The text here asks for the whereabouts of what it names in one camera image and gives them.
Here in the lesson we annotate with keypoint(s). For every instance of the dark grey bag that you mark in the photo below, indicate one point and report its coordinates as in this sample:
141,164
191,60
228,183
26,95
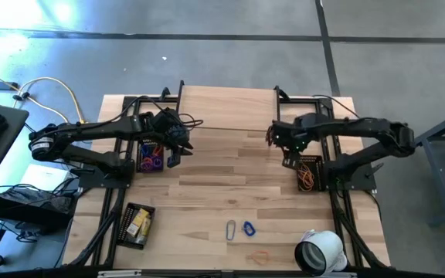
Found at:
33,197

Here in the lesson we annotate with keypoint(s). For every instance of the white flat box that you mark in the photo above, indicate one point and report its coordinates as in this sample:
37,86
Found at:
43,175

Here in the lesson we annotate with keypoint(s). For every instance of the black mesh basket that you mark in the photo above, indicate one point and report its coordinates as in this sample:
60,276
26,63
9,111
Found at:
150,143
319,162

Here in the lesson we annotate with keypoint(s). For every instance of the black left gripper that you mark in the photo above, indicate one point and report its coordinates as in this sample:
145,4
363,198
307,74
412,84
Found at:
170,129

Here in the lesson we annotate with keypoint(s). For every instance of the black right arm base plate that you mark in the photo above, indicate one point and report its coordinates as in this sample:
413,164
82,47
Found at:
361,181

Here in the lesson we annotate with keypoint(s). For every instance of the black mesh flat tray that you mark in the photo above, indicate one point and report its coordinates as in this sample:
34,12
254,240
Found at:
124,231

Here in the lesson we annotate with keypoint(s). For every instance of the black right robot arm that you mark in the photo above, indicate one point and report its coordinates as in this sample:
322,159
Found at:
354,125

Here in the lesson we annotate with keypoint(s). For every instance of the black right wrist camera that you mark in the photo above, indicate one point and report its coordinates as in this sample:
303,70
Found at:
291,159

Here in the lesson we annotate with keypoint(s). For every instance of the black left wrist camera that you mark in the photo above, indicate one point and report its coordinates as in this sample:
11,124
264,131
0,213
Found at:
174,159

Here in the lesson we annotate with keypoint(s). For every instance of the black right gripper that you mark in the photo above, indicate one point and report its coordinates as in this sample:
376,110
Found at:
294,131

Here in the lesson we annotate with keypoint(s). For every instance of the grey-blue metal table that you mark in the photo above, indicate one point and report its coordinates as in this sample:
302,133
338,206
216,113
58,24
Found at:
433,185

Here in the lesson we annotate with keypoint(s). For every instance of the white cylinder with dark lens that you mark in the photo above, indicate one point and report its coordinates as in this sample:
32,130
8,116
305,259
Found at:
327,245

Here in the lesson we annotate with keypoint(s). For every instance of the black metal table frame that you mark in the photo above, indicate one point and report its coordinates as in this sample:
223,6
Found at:
149,101

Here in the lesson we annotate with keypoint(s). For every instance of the wooden shelf riser black legs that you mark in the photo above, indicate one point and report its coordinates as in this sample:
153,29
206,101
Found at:
226,108

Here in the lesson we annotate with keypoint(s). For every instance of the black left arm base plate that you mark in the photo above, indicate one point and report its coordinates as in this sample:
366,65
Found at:
91,182

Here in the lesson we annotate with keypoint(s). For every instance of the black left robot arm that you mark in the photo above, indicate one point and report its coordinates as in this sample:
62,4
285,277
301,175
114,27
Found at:
91,131

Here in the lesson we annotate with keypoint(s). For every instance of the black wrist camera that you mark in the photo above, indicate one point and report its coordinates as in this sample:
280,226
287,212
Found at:
291,159
174,159

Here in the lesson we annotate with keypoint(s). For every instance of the silver metal bracket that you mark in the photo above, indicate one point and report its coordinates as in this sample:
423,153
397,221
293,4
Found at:
120,273

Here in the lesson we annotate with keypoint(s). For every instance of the purple coil wristband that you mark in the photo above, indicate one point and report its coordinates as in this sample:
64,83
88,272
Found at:
162,163

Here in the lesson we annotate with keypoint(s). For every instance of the black side table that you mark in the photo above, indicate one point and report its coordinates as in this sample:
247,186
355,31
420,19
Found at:
2,154

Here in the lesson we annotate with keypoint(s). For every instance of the orange coil wristband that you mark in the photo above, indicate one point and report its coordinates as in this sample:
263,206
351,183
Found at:
143,163

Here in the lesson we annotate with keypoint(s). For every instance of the red coil wristband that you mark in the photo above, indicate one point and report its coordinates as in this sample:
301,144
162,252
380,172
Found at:
158,150

